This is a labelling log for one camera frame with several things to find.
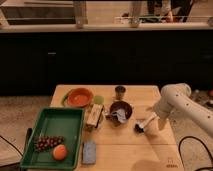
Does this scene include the small green cup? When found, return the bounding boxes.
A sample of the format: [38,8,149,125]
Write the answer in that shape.
[93,95,104,105]

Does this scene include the orange fruit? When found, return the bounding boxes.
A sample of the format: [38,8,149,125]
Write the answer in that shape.
[52,144,67,160]

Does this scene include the black cable right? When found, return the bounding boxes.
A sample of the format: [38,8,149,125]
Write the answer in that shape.
[178,135,213,171]

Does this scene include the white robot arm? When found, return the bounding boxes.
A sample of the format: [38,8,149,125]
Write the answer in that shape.
[153,83,213,138]

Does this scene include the dark brown bowl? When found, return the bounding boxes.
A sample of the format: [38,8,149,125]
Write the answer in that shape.
[109,101,133,126]

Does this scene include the green plate under bowl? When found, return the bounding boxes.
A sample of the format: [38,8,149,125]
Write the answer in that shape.
[61,89,73,107]

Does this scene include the dark low cabinet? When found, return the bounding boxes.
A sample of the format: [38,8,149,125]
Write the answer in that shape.
[0,30,213,96]

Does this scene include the green plastic tray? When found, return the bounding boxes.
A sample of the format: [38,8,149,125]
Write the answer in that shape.
[20,107,84,171]

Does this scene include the grey blue cloth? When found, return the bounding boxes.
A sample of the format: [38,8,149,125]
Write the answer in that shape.
[112,109,127,123]

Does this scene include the dark red grape bunch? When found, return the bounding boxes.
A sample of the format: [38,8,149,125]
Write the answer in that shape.
[34,136,65,152]

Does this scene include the black cable left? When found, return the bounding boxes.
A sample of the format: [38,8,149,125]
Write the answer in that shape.
[0,127,33,169]

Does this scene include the blue sponge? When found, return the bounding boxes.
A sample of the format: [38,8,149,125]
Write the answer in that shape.
[82,140,96,164]

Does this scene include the cream cardboard box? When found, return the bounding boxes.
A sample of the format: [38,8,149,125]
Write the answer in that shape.
[86,104,103,129]

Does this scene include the small metal cup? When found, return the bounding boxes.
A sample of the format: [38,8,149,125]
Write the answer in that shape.
[115,85,126,100]

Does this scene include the black cable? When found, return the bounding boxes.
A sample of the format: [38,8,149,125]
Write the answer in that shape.
[0,127,33,169]
[178,135,213,171]

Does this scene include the orange bowl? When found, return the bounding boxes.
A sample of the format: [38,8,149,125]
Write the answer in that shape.
[67,88,93,107]

